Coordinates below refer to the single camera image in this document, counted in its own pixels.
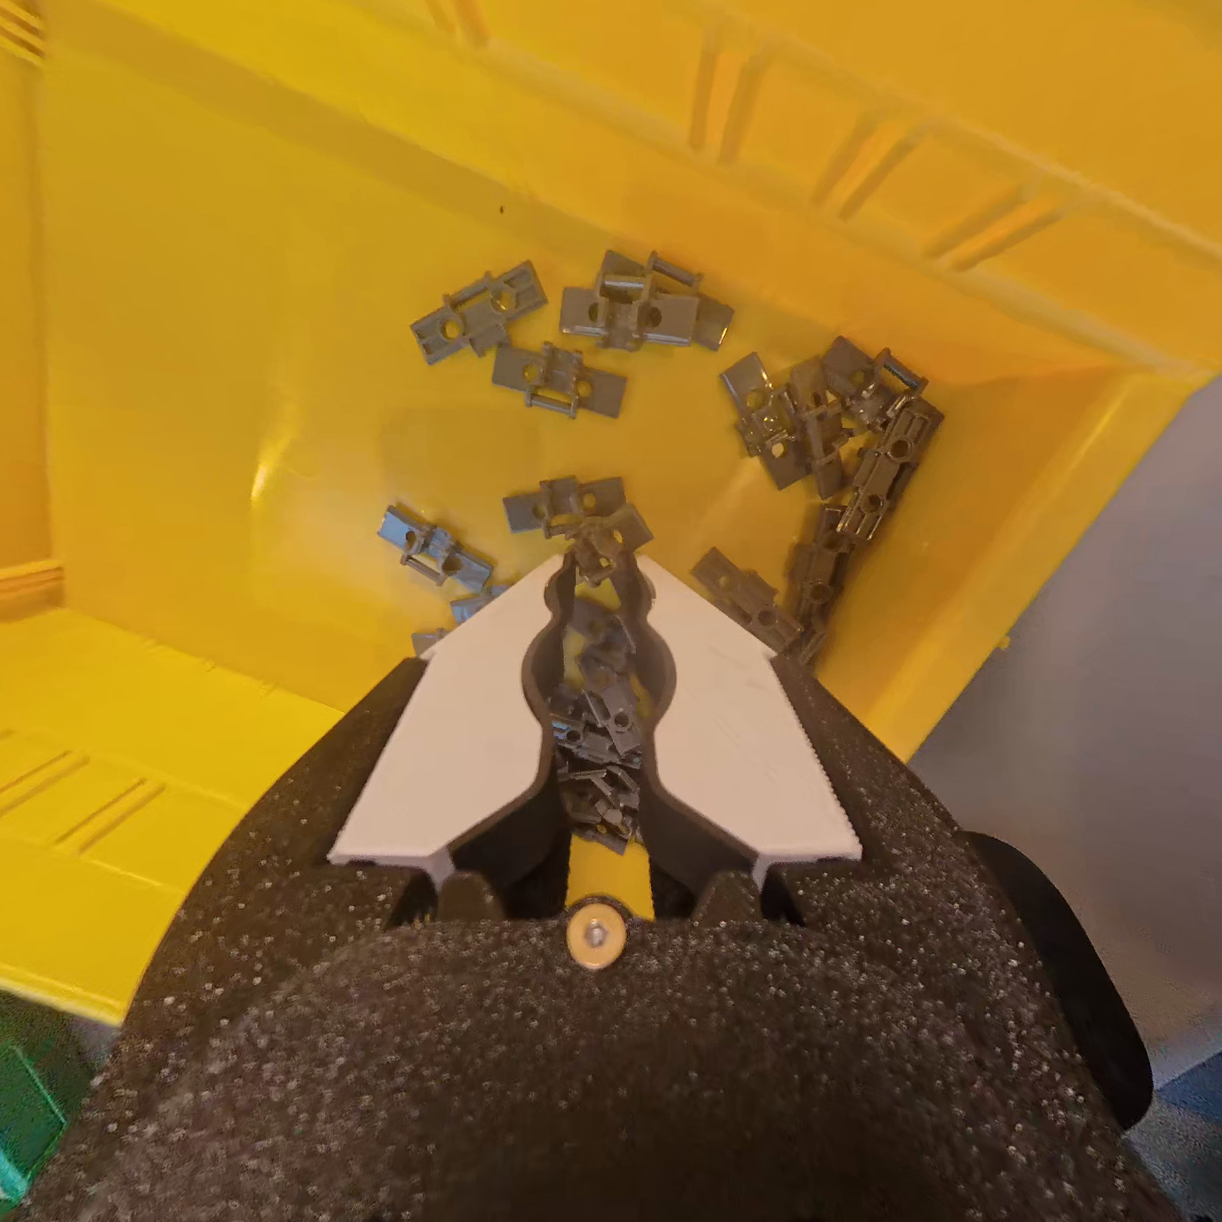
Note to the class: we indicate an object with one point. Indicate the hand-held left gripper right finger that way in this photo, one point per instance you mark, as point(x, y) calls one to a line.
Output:
point(745, 745)

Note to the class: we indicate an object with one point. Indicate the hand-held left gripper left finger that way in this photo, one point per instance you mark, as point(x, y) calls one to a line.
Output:
point(448, 745)

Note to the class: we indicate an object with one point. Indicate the pile of grey track links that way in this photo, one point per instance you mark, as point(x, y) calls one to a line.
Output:
point(831, 429)

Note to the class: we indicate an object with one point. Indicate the yellow storage bin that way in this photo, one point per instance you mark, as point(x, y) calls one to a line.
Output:
point(239, 429)

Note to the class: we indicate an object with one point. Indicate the grey desk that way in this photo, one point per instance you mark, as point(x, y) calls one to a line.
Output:
point(1126, 668)

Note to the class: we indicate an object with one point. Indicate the green storage bin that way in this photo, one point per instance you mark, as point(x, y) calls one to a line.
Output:
point(34, 1118)

